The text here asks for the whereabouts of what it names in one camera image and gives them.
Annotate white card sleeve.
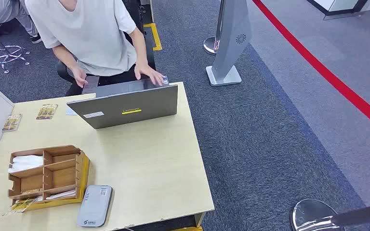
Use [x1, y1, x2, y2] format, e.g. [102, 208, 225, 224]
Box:
[46, 190, 77, 201]

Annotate black stool with chrome base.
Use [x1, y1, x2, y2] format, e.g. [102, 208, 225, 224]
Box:
[0, 24, 31, 75]

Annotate grey card reader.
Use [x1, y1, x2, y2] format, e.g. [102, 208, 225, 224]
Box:
[76, 185, 114, 229]

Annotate grey laptop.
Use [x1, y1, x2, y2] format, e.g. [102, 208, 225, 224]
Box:
[66, 76, 179, 130]

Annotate yellow object under table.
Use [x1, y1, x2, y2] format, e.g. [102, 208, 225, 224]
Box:
[169, 225, 204, 231]

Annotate chrome stanchion post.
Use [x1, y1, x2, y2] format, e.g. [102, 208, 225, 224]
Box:
[203, 0, 227, 55]

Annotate grey kiosk stand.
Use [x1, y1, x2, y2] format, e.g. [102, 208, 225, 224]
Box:
[205, 0, 252, 87]

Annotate black office chair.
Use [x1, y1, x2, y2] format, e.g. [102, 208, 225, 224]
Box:
[56, 0, 157, 96]

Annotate wooden compartment organizer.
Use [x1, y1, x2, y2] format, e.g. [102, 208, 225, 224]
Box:
[7, 145, 85, 205]

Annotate dark smartphone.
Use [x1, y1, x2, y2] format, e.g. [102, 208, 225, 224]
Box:
[82, 75, 100, 95]

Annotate white folded paper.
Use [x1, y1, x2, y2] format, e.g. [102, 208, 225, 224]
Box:
[8, 155, 44, 174]

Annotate person's left hand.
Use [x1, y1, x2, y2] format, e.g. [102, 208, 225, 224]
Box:
[133, 62, 167, 87]

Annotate person's right hand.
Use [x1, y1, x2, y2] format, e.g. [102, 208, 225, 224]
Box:
[70, 65, 89, 89]

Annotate white cabinet with dark base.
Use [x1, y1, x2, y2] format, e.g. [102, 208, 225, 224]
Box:
[306, 0, 370, 20]

